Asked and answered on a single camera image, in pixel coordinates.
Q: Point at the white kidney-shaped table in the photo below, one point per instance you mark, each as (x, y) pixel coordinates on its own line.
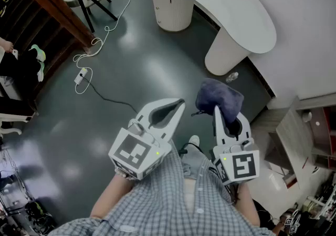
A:
(223, 1)

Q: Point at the person's left forearm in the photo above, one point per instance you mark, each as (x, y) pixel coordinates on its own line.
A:
(110, 198)

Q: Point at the white power strip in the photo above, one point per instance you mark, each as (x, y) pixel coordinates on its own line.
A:
(81, 76)

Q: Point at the spare gripper device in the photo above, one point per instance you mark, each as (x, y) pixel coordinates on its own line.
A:
(290, 221)

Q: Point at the blue cloth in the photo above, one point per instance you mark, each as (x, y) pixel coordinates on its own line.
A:
(220, 95)

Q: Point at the person's right forearm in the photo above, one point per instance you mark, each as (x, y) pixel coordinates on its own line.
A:
(246, 203)

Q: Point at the grey wooden cabinet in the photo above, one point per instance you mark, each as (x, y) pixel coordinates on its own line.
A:
(294, 137)

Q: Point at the plaid shirt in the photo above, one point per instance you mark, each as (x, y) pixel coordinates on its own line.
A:
(162, 203)

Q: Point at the blue jeans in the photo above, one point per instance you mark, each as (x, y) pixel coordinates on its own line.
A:
(194, 164)

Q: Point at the clear plastic bottle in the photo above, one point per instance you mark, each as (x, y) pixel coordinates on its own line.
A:
(232, 77)

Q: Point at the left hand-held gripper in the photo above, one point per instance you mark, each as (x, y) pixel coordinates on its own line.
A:
(136, 151)

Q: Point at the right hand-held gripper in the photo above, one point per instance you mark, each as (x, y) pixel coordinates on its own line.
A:
(241, 166)

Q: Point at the white shoe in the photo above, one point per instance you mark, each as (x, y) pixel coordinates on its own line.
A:
(194, 141)

